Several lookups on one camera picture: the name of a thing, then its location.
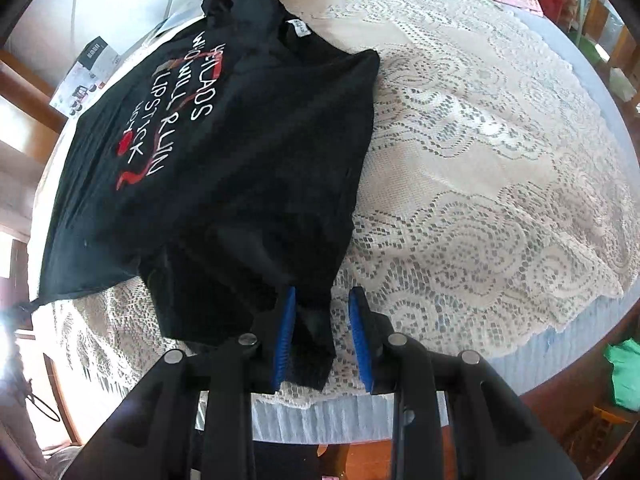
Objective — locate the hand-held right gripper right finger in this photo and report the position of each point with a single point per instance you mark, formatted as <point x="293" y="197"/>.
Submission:
<point x="360" y="340"/>

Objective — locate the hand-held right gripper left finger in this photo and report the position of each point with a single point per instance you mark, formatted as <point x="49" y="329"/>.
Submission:
<point x="285" y="340"/>

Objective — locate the black printed t-shirt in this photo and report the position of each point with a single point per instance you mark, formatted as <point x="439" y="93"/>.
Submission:
<point x="225" y="185"/>

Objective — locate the pale blue mattress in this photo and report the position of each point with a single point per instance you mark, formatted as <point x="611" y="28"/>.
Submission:
<point x="325" y="422"/>

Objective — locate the cream lace bedspread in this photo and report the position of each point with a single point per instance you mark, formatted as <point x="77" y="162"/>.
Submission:
<point x="475" y="185"/>

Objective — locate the green cloth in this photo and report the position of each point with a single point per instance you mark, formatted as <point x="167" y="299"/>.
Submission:
<point x="625" y="375"/>

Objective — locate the printed cardboard box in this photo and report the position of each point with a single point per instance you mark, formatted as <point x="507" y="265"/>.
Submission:
<point x="82" y="80"/>

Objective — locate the wooden cabinet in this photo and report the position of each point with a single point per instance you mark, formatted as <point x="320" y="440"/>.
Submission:
<point x="25" y="110"/>

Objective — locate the wooden chair frame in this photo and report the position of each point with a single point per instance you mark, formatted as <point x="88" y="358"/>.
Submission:
<point x="617" y="45"/>

